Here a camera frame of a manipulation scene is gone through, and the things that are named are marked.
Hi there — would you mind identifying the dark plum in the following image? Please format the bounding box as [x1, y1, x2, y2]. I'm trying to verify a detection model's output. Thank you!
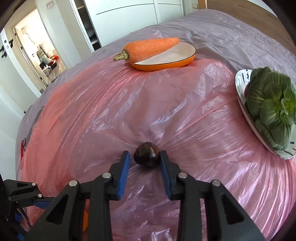
[133, 142, 161, 168]

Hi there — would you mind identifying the orange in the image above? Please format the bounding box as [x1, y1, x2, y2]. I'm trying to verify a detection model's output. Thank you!
[82, 210, 89, 232]

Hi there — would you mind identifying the pink plastic sheet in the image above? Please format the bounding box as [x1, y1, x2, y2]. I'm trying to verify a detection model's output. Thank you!
[19, 29, 296, 241]

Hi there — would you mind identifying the bok choy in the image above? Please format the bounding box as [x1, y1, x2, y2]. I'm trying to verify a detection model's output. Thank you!
[245, 66, 295, 151]

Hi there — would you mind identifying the white patterned plate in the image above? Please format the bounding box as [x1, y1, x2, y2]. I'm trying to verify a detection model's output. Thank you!
[234, 69, 295, 160]

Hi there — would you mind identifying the orange oval dish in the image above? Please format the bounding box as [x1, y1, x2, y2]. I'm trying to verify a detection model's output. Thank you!
[131, 41, 197, 71]

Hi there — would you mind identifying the carrot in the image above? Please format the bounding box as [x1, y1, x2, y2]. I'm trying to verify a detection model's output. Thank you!
[113, 37, 180, 63]

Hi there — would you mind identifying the white wardrobe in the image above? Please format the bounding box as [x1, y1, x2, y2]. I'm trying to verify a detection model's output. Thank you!
[70, 1, 184, 52]

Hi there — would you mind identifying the wooden headboard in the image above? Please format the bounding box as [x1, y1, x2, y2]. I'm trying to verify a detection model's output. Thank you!
[197, 0, 295, 54]

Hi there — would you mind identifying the white door with handle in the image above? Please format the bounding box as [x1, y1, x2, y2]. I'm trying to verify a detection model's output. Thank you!
[1, 30, 41, 179]

